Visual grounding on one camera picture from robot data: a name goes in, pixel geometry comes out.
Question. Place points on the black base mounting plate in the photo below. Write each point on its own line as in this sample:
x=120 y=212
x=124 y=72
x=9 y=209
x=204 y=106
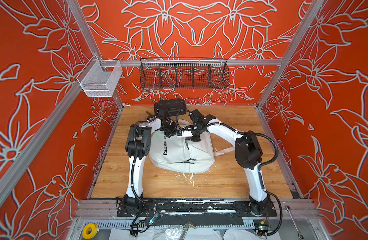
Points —
x=199 y=207

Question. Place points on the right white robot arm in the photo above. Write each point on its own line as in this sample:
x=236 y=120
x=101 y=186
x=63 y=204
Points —
x=248 y=152

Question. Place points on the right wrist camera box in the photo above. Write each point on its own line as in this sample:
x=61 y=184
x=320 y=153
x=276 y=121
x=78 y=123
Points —
x=186 y=134

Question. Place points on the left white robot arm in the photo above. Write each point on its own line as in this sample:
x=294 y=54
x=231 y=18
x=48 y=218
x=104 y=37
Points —
x=138 y=146

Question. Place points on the black wire wall basket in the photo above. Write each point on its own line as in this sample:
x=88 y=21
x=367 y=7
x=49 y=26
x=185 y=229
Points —
x=187 y=73

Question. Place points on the black plastic case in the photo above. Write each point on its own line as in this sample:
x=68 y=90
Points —
x=169 y=108

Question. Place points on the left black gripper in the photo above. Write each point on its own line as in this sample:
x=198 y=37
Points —
x=173 y=130

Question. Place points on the white student backpack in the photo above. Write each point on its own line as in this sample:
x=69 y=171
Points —
x=184 y=156

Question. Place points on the yellow tape roll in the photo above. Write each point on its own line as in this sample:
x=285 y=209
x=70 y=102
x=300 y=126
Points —
x=90 y=231

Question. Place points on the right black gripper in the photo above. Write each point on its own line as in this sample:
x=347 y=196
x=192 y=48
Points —
x=194 y=139

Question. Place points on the white wire mesh basket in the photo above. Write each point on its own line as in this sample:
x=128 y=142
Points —
x=99 y=78

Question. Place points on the small green circuit board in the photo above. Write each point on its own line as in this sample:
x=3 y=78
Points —
x=261 y=230

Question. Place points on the steel wrench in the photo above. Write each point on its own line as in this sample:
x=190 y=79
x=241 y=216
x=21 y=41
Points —
x=300 y=235

